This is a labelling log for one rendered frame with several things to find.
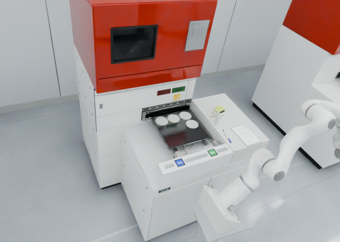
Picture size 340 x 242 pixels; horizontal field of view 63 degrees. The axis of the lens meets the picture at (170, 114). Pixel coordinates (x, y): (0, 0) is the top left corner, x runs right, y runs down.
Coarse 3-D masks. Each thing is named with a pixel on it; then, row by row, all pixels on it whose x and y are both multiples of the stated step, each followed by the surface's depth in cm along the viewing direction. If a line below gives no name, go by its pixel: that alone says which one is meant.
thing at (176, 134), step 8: (176, 112) 231; (168, 120) 222; (184, 120) 224; (160, 128) 213; (168, 128) 215; (176, 128) 216; (184, 128) 217; (192, 128) 218; (200, 128) 219; (168, 136) 208; (176, 136) 209; (184, 136) 210; (192, 136) 211; (200, 136) 213; (208, 136) 214; (168, 144) 202; (176, 144) 203
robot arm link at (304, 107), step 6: (306, 102) 158; (312, 102) 156; (318, 102) 157; (324, 102) 156; (330, 102) 154; (336, 102) 154; (300, 108) 161; (306, 108) 156; (330, 108) 154; (336, 108) 152; (306, 114) 156; (336, 114) 154; (336, 120) 159
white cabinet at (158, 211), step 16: (128, 144) 214; (128, 160) 223; (128, 176) 235; (144, 176) 192; (208, 176) 203; (224, 176) 214; (128, 192) 247; (144, 192) 199; (160, 192) 187; (176, 192) 196; (192, 192) 208; (144, 208) 208; (160, 208) 201; (176, 208) 213; (192, 208) 226; (144, 224) 218; (160, 224) 219; (176, 224) 233
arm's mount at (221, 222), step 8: (208, 192) 162; (200, 200) 174; (208, 200) 164; (216, 200) 162; (208, 208) 166; (216, 208) 158; (208, 216) 168; (216, 216) 160; (224, 216) 152; (232, 216) 164; (216, 224) 162; (224, 224) 155; (232, 224) 162; (216, 232) 163
